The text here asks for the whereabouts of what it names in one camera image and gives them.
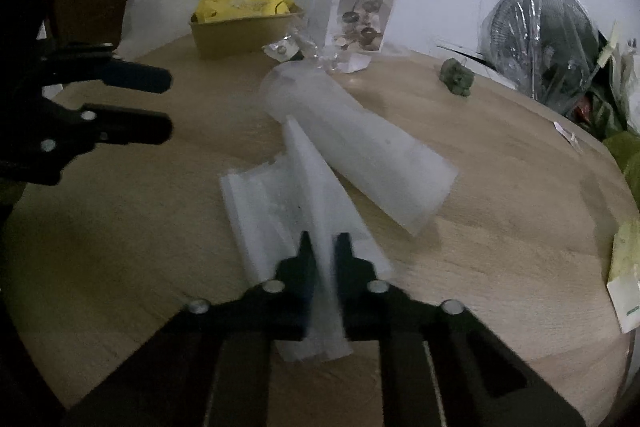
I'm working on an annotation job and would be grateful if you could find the brown paper bowl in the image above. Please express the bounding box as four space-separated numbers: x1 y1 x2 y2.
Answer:
188 4 306 59

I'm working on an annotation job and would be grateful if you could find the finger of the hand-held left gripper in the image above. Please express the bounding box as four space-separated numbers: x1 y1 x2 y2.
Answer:
42 42 173 95
0 97 173 186

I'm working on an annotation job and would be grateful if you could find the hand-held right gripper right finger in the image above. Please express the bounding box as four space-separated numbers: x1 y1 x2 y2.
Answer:
335 232 587 427

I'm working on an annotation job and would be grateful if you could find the small white wrapper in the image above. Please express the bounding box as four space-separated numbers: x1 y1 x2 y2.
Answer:
554 121 583 152

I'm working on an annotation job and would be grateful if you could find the small green figurine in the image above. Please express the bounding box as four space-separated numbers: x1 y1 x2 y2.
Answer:
440 58 473 98

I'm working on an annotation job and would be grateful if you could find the white foam sheet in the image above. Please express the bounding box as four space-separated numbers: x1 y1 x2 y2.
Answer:
259 59 459 235

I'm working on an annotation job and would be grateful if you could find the yellow tissue pack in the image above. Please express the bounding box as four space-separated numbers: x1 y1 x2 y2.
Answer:
606 217 640 334

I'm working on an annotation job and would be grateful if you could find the pile of green clothes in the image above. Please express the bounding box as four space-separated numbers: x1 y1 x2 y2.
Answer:
580 92 640 188

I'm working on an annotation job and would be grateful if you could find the clear plastic wrap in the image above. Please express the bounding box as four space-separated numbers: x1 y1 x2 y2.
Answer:
219 117 396 363

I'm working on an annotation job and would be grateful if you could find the plastic-wrapped black fan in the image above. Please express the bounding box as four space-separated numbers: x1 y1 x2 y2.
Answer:
477 0 603 115

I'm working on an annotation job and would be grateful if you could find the pale yellow plastic handle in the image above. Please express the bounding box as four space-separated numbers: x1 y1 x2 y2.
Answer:
597 21 622 72

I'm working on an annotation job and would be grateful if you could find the white flat sheet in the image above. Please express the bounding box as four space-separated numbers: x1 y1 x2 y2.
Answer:
112 0 201 60

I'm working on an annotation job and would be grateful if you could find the clear plastic wrapper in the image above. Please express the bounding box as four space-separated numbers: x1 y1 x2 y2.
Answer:
262 24 373 75

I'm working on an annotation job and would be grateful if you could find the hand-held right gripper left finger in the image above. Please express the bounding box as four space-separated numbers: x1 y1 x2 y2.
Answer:
60 231 321 427

